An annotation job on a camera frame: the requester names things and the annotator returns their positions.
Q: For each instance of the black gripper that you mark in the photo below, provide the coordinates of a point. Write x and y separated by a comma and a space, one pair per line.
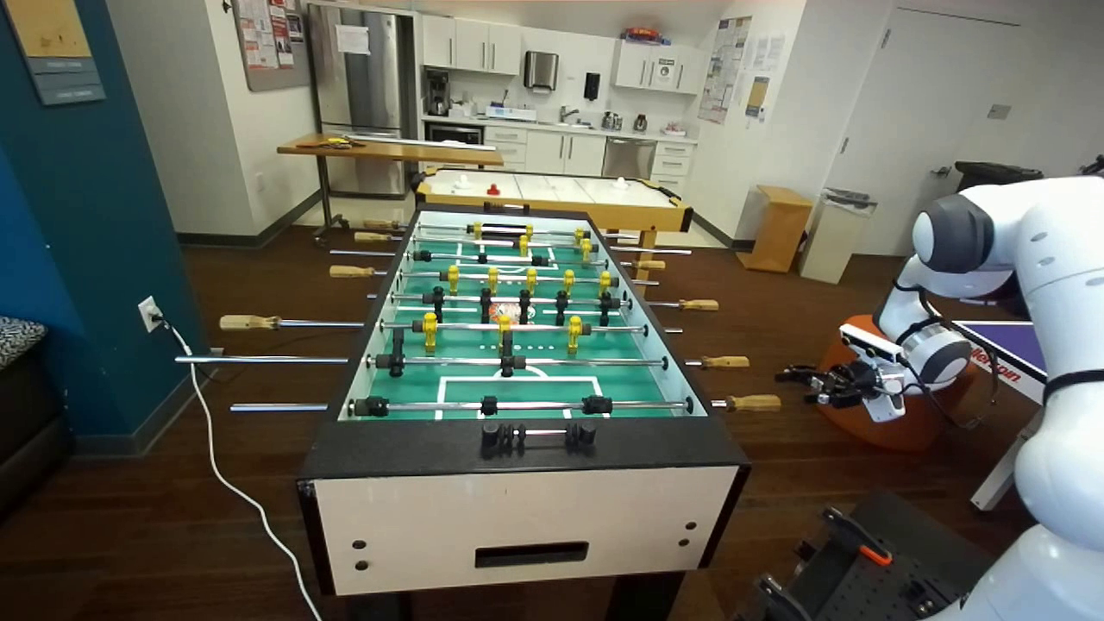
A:
864, 377

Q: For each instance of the wooden cylindrical peg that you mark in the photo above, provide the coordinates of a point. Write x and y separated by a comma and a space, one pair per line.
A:
746, 404

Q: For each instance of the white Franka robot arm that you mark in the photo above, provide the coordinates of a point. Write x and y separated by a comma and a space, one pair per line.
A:
1058, 264

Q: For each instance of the two black player foosball rod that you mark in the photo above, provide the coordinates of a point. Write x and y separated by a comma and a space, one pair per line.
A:
727, 363

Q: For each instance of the five black player foosball rod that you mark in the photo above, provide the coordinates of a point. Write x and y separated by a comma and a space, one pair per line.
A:
697, 307

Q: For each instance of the three black player foosball rod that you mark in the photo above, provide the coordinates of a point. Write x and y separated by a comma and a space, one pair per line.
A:
649, 267

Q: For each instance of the foosball table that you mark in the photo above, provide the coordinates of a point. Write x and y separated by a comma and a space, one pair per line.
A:
531, 522

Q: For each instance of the orange white foosball ball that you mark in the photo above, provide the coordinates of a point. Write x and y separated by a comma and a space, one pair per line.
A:
501, 313

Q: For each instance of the five yellow player foosball rod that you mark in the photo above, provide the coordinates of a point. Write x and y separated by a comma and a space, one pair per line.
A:
351, 272

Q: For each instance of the three yellow player foosball rod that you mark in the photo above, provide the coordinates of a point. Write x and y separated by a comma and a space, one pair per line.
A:
246, 323

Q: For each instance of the orange round ottoman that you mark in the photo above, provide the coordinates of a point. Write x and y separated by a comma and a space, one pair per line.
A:
884, 433

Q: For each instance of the white trash bin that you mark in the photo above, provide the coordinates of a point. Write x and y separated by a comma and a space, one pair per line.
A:
835, 236

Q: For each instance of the purple ping pong table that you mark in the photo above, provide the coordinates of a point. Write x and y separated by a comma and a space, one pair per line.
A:
1019, 348

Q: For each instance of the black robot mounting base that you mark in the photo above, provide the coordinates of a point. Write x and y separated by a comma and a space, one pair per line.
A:
850, 592

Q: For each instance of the black lounge furniture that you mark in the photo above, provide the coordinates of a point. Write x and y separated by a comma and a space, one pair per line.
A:
996, 174

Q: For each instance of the stainless dishwasher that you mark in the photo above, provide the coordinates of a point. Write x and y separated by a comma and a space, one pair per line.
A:
631, 159

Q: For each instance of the black score counter beads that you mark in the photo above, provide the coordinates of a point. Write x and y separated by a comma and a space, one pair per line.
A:
501, 440

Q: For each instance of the wooden air hockey table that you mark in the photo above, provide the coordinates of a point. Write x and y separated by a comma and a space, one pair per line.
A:
554, 195

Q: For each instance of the white lower kitchen cabinets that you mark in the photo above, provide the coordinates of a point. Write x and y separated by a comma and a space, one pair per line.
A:
554, 155

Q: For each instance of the white small upper cabinet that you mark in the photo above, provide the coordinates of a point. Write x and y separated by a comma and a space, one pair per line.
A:
656, 72

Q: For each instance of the black soap dispenser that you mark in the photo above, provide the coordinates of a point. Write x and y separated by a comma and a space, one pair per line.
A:
590, 88

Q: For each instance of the red air hockey mallet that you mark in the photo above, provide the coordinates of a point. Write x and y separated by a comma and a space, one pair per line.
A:
496, 193

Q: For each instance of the silver paper towel dispenser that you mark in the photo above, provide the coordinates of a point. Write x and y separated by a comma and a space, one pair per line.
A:
541, 72

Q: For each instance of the black coffee machine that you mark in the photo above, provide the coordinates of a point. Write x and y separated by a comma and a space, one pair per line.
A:
437, 93

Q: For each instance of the white wide upper cabinet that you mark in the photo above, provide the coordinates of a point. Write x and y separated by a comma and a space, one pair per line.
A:
471, 45

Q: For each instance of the wooden high table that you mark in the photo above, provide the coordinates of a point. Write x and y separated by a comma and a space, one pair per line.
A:
393, 151

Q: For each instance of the stainless steel refrigerator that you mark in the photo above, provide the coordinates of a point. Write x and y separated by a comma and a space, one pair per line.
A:
359, 93

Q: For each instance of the white paper sheet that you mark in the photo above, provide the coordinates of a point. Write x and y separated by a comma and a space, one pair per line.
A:
355, 39

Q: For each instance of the grey bulletin board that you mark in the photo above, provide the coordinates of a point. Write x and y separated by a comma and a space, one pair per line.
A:
272, 45

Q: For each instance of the dark bench seat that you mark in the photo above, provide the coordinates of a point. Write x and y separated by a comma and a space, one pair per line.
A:
21, 427

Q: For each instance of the grey patterned cushion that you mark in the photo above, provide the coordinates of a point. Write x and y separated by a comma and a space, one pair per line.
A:
14, 341

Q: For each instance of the small yellow wall poster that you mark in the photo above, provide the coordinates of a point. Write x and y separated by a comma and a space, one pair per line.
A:
757, 102

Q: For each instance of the small wall sign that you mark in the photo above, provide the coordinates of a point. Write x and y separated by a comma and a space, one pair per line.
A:
1000, 111

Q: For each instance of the large white wall poster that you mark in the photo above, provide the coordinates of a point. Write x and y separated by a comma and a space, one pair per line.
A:
727, 72

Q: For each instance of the white wall outlet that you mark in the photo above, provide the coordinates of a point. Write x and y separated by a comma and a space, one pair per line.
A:
150, 313

